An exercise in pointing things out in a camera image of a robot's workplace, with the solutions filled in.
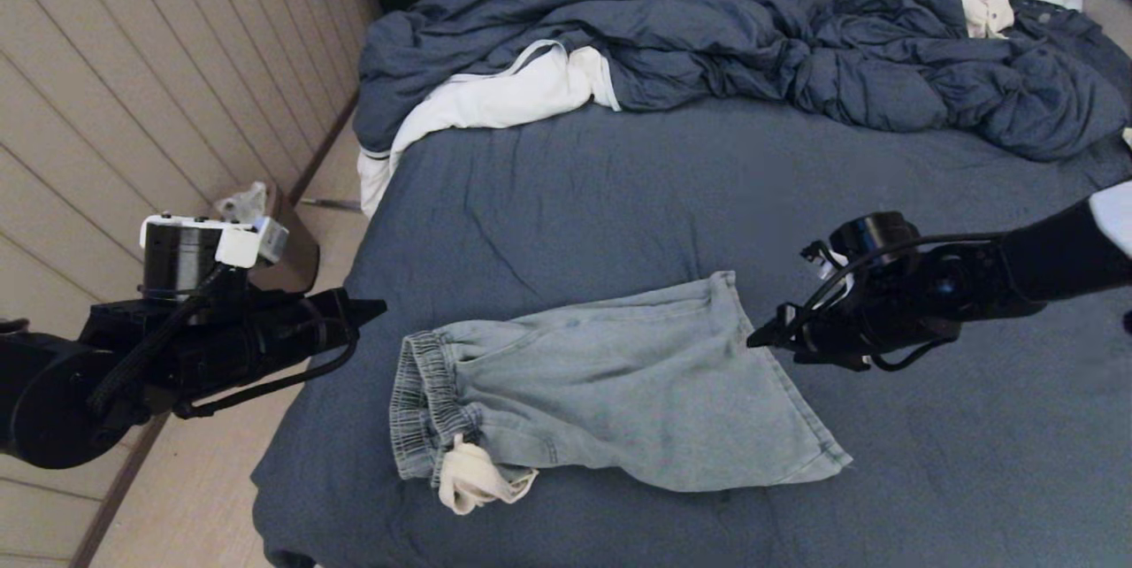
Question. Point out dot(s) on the white garment with dark trim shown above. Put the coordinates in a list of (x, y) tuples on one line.
[(495, 99)]

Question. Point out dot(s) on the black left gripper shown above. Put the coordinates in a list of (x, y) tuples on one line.
[(283, 338)]

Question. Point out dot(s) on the blue bed sheet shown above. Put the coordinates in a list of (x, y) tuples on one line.
[(619, 214)]

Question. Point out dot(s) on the brown trash bin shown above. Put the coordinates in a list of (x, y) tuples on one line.
[(296, 249)]

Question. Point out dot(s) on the thin grey metal rod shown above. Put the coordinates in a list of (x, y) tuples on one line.
[(332, 205)]

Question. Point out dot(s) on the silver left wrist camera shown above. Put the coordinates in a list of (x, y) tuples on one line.
[(272, 239)]

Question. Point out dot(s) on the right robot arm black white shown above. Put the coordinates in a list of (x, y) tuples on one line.
[(1044, 263)]

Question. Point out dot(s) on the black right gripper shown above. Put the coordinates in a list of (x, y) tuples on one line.
[(867, 325)]

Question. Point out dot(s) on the white plastic bin bag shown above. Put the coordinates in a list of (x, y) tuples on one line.
[(248, 201)]

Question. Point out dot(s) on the blue denim shirt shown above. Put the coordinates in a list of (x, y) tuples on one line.
[(1061, 28)]

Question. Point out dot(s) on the light blue denim shorts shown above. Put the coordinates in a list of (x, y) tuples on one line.
[(619, 382)]

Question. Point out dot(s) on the crumpled dark blue duvet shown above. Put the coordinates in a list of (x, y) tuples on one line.
[(707, 19)]

